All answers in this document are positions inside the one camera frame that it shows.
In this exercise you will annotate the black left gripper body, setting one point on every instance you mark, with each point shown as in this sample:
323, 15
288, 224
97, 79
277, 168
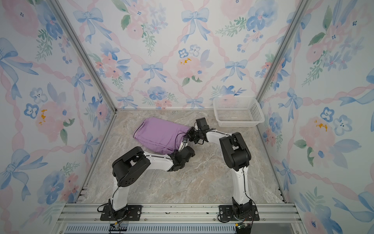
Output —
176, 153

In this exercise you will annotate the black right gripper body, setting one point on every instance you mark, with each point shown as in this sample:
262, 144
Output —
195, 135

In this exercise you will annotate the purple long pants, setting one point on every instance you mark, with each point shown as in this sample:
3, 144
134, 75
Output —
160, 136

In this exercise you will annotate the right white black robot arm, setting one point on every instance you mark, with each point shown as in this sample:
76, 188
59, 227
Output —
236, 156

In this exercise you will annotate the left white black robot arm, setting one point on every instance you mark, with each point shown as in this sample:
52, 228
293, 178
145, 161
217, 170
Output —
128, 168

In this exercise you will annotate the white plastic perforated basket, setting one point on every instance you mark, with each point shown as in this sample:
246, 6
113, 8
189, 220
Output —
237, 111

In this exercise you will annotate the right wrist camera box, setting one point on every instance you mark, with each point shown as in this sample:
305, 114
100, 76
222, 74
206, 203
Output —
202, 124

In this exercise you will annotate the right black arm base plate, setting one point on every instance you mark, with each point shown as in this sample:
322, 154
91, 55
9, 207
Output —
229, 213

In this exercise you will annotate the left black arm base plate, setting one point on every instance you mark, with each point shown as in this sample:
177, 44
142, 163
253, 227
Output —
129, 213

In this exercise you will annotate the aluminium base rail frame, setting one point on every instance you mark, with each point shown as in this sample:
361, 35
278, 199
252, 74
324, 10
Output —
278, 218

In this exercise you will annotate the right aluminium corner post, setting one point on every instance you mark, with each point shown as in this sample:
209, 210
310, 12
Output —
290, 32

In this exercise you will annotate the aluminium corner post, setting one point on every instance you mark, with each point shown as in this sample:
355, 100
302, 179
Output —
290, 32
61, 16

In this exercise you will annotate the left aluminium corner post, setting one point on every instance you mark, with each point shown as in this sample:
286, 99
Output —
61, 16

